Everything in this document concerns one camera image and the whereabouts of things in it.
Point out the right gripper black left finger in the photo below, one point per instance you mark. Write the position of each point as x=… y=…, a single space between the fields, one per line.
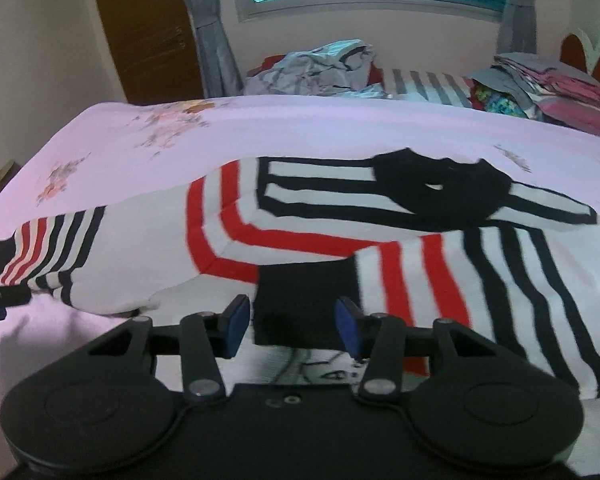
x=126 y=358

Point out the grey right curtain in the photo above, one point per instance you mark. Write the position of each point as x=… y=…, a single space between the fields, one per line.
x=518 y=27

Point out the brown white scalloped headboard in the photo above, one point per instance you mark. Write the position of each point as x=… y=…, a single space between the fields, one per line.
x=578 y=51

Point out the grey white striped cloth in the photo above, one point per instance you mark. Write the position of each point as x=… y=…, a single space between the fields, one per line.
x=431 y=87

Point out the grey left curtain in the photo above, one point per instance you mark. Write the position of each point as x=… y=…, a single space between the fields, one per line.
x=218 y=68

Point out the colourful floral folded cloth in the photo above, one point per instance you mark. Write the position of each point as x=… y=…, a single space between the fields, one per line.
x=488 y=100

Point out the stack of folded pink clothes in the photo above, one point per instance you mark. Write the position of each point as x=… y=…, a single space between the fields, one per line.
x=548 y=91

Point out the crumpled grey white clothes pile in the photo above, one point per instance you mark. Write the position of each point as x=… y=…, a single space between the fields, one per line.
x=343 y=68

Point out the brown wooden door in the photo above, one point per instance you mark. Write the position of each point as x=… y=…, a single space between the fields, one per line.
x=153 y=48

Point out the pink floral bedsheet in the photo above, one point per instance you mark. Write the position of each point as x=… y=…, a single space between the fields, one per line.
x=112 y=152

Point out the striped red black white sweater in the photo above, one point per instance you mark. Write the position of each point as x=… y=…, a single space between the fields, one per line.
x=399 y=233

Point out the grey curtain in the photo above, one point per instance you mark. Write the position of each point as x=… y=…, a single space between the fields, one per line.
x=518 y=27
x=218 y=68

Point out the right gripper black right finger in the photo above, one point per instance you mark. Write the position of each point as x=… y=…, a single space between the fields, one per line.
x=383 y=341

